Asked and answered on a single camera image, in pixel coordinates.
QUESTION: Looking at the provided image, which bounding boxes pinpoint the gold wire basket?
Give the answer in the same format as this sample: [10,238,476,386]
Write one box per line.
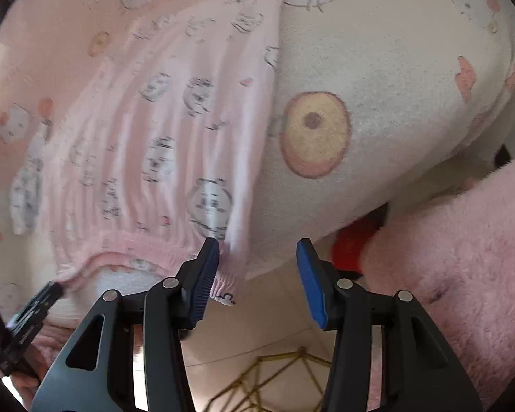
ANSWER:
[215,345,333,412]

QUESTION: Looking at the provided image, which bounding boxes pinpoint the pink cartoon printed sofa blanket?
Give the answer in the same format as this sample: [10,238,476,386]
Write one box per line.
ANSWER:
[0,0,515,331]

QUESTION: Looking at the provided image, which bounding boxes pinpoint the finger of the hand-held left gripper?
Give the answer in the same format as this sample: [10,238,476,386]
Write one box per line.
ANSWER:
[6,282,66,345]

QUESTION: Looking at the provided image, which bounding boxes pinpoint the red black object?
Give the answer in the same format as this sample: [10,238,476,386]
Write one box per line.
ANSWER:
[331,219,389,277]

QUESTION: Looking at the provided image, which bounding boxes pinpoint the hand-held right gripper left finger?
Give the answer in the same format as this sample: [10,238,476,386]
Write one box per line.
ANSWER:
[31,237,221,412]

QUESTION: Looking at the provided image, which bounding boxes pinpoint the pink cartoon print pants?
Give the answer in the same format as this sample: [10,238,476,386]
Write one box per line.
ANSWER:
[47,0,284,307]

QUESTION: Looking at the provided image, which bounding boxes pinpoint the grey patterned cloth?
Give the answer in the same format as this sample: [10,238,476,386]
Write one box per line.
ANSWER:
[9,124,54,237]

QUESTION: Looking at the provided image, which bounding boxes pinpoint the pink fuzzy robe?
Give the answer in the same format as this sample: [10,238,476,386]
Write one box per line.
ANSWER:
[360,152,515,408]

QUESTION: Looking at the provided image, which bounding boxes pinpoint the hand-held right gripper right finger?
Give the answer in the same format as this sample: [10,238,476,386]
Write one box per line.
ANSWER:
[296,237,483,412]

